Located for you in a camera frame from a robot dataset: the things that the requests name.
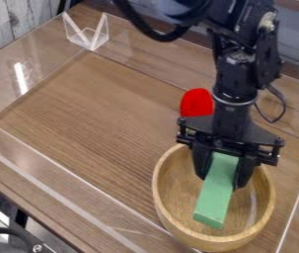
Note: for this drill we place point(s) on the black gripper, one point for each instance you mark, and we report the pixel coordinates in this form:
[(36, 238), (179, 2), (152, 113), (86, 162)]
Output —
[(230, 132)]

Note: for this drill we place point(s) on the green rectangular block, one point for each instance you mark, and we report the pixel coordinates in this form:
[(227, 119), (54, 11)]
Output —
[(217, 190)]

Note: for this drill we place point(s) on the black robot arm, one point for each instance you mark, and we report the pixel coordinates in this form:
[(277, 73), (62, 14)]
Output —
[(243, 30)]

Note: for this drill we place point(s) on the brown wooden bowl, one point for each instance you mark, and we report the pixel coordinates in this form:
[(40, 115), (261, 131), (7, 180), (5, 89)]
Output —
[(175, 190)]

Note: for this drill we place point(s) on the red plush strawberry toy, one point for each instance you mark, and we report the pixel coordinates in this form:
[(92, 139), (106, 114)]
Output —
[(196, 103)]

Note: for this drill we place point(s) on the clear acrylic tray wall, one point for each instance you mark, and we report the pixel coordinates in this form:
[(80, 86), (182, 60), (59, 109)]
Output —
[(95, 222)]

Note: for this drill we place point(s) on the black table frame bracket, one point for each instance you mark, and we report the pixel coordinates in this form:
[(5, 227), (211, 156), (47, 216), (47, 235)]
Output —
[(16, 240)]

